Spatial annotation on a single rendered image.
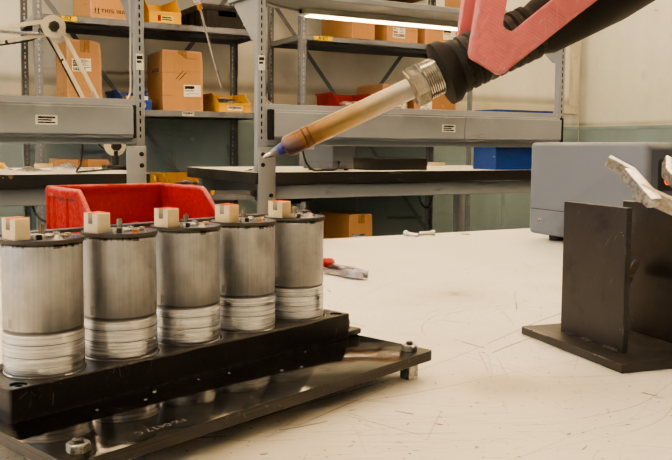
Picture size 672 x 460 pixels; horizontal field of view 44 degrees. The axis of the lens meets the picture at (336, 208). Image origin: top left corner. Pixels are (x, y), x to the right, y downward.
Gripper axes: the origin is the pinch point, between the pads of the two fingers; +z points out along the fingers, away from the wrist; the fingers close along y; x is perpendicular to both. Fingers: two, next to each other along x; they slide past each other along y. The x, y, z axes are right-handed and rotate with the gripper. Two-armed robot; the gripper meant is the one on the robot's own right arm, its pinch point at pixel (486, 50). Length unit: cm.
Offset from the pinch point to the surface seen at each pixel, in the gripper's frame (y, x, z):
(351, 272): -24.8, 3.4, 11.9
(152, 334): 3.5, -5.6, 14.6
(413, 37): -467, 32, -93
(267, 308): -0.1, -2.4, 12.6
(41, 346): 6.2, -8.3, 15.8
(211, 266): 1.8, -5.0, 11.9
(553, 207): -46, 20, -1
